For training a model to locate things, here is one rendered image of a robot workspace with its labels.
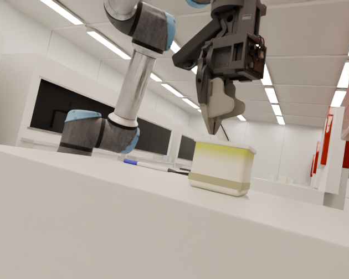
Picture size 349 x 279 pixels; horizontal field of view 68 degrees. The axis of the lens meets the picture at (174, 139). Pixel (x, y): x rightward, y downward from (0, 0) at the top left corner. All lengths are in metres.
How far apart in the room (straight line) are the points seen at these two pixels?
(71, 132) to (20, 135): 2.82
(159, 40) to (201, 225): 0.76
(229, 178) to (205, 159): 0.04
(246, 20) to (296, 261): 0.34
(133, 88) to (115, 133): 0.17
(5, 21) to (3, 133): 1.69
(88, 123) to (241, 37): 0.67
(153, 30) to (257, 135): 8.13
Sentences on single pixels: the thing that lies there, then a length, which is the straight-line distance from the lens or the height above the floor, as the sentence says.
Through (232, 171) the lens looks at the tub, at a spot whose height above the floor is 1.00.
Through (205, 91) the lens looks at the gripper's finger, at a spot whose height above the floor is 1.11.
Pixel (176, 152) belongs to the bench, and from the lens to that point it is 7.12.
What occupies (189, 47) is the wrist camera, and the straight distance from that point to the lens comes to 0.49.
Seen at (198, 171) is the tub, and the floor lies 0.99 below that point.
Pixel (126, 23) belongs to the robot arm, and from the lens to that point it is 0.89.
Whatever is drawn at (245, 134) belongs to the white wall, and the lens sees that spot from 8.96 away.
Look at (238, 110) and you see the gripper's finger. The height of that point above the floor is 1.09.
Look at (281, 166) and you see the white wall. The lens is 8.69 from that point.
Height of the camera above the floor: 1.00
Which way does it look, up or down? 4 degrees up
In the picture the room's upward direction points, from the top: 11 degrees clockwise
